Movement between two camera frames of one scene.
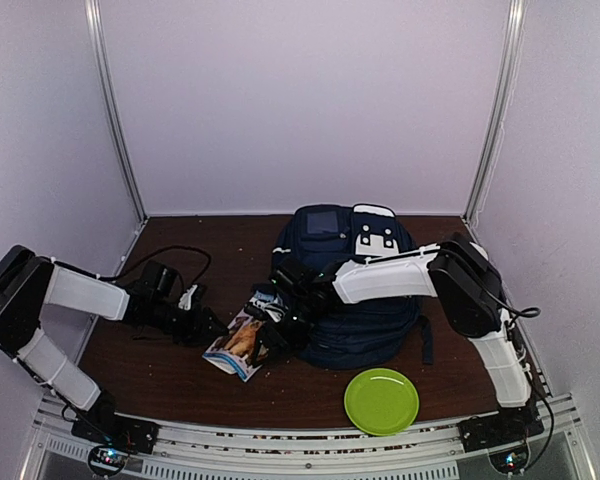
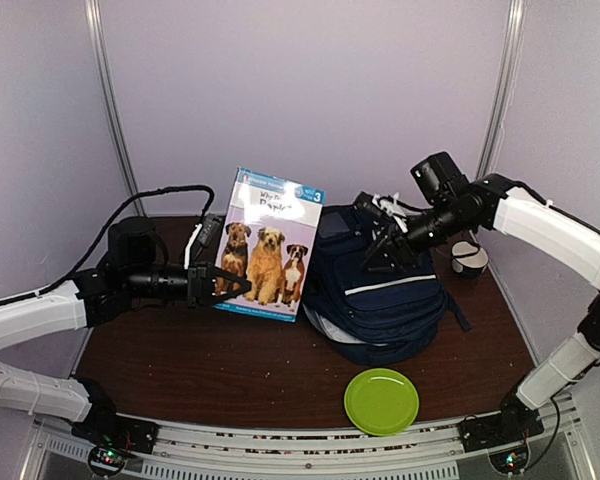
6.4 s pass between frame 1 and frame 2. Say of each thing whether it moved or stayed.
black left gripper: moved
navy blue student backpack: moved
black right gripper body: moved
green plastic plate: stayed
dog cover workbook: moved
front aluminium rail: stayed
